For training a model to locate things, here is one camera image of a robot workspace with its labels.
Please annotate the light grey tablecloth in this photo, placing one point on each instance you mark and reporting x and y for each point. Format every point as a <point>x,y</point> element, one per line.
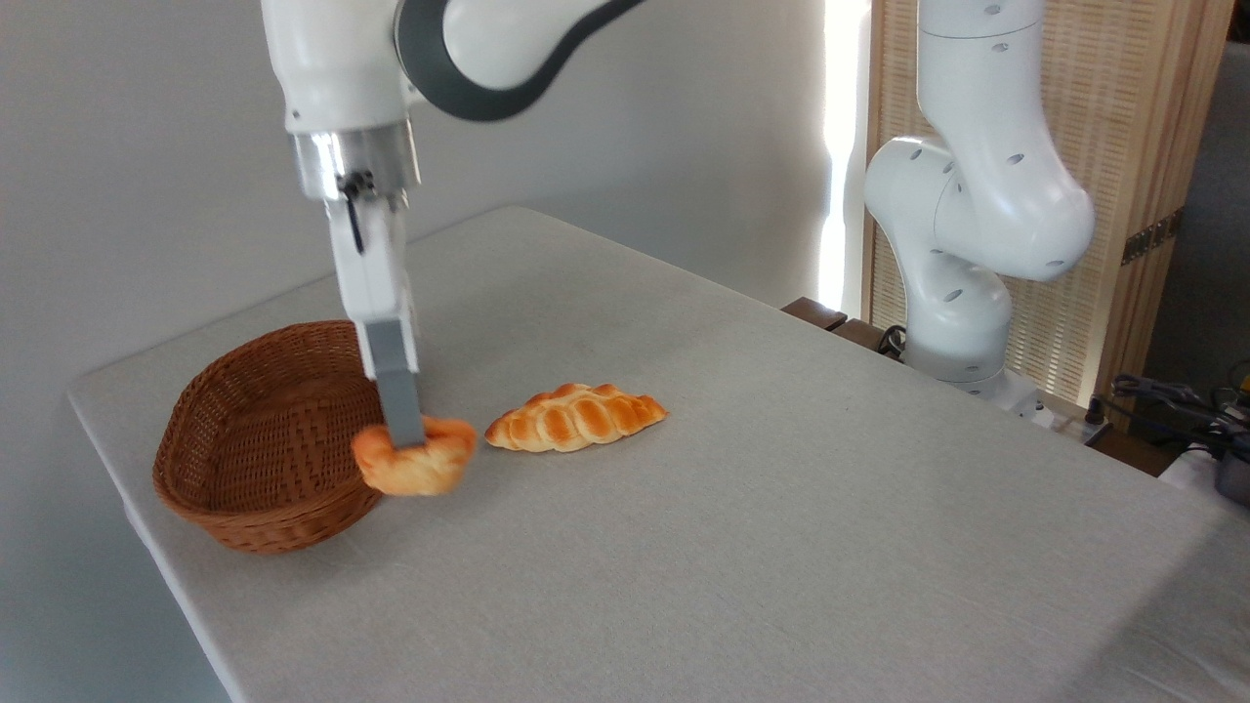
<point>830,547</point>

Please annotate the dark metal screen hinge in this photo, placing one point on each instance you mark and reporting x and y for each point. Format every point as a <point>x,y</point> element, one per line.
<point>1152,237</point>

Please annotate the bamboo folding screen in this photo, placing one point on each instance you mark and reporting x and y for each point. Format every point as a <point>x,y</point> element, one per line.
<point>1133,107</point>

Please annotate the round orange bread bun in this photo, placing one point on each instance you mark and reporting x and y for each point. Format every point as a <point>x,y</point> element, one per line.
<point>420,469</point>

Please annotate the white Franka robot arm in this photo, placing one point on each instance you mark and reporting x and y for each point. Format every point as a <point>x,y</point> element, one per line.
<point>977,195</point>

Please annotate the long braided bread loaf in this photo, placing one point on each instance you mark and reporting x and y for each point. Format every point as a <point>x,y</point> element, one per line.
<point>576,418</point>

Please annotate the white power strip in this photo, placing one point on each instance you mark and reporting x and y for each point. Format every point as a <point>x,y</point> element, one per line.
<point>1074,422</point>

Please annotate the brown woven wicker basket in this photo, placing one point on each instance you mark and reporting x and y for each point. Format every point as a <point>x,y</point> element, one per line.
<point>254,449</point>

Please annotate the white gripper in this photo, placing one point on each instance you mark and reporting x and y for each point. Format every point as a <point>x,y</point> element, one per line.
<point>376,273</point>

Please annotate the dark brown wooden block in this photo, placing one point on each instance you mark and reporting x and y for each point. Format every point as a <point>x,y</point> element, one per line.
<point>864,337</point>
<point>813,312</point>

